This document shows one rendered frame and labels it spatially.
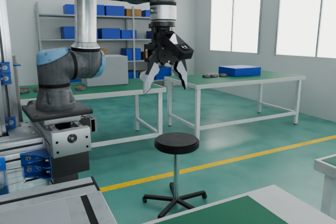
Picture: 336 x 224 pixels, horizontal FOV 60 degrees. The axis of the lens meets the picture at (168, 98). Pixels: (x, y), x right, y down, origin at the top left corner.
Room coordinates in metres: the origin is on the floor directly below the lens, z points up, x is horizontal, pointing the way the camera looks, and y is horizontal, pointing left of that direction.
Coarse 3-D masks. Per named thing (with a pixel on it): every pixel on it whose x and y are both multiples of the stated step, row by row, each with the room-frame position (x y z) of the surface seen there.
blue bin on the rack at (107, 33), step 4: (100, 28) 6.66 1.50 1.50; (104, 28) 6.61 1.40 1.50; (108, 28) 6.65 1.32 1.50; (112, 28) 6.69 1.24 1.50; (116, 28) 6.73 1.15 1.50; (100, 32) 6.68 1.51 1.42; (104, 32) 6.61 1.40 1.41; (108, 32) 6.65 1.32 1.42; (112, 32) 6.69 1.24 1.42; (116, 32) 6.73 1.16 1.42; (100, 36) 6.69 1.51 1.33; (104, 36) 6.60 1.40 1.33; (108, 36) 6.64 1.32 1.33; (112, 36) 6.69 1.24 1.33; (116, 36) 6.73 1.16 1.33
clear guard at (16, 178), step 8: (16, 168) 0.51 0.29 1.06; (0, 176) 0.48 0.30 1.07; (8, 176) 0.48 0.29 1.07; (16, 176) 0.48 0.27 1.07; (24, 176) 0.55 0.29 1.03; (0, 184) 0.45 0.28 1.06; (8, 184) 0.45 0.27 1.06; (16, 184) 0.45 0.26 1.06; (0, 192) 0.43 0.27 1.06; (8, 192) 0.43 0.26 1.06
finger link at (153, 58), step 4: (156, 52) 0.81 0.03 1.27; (152, 56) 0.80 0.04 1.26; (156, 56) 0.81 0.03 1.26; (148, 60) 0.81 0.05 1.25; (152, 60) 0.80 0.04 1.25; (156, 60) 0.81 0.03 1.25; (148, 64) 0.80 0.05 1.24; (152, 64) 0.80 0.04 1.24; (148, 68) 0.80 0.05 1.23; (148, 72) 0.80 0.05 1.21
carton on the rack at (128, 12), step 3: (126, 9) 6.86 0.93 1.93; (129, 9) 6.89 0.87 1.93; (135, 9) 6.95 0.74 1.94; (138, 9) 6.99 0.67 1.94; (126, 12) 6.86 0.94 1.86; (129, 12) 6.89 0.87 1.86; (135, 12) 6.95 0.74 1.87; (138, 12) 6.98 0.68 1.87; (126, 15) 6.86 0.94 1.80; (129, 15) 6.89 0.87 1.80; (135, 15) 6.95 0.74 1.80; (138, 15) 6.98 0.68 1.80
